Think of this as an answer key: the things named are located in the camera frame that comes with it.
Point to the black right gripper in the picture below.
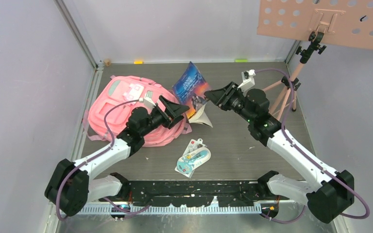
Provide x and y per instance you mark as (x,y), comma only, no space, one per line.
(221,97)

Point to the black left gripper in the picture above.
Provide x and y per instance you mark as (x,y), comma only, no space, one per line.
(171,114)

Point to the blue orange Jane Eyre book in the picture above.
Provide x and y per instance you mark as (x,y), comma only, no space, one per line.
(189,90)

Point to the pink student backpack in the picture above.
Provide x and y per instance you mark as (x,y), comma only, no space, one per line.
(121,90)

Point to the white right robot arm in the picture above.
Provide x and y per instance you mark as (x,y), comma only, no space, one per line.
(325,191)

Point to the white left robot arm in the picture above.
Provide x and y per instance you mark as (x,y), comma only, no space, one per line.
(74,183)

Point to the white red stationery pack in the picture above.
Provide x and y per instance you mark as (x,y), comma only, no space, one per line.
(192,145)

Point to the blue correction tape pack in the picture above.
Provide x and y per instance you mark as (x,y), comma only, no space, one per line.
(190,161)

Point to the green tape marker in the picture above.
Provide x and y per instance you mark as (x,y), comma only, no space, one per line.
(240,60)

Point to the small wooden block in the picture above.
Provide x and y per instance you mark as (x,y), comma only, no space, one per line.
(107,62)

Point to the pink music stand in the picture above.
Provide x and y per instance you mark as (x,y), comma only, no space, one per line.
(346,23)

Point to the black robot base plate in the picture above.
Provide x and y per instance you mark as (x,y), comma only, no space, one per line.
(192,193)

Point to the aluminium frame rail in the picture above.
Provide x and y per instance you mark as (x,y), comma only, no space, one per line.
(259,207)

